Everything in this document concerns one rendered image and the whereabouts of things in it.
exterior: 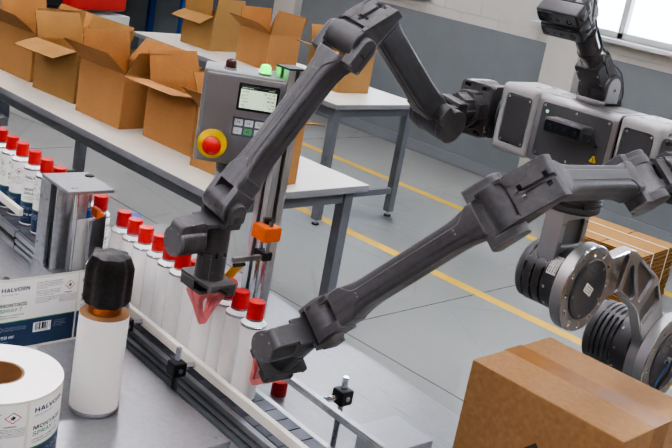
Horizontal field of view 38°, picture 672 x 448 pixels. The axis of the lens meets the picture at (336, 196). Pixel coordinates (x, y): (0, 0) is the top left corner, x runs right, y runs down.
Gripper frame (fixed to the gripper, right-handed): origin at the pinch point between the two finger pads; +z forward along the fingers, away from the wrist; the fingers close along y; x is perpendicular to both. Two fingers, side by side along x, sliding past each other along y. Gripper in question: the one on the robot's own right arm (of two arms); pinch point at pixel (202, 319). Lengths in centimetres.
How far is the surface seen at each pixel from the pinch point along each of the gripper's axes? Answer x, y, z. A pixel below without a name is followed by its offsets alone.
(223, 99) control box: 8.5, -15.5, -40.0
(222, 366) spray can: 3.7, 3.8, 8.9
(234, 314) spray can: 4.2, 4.3, -2.4
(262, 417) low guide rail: 1.6, 20.4, 10.9
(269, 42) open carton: 295, -374, 2
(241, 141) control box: 12.5, -12.8, -32.1
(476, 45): 527, -395, -5
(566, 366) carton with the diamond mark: 39, 56, -10
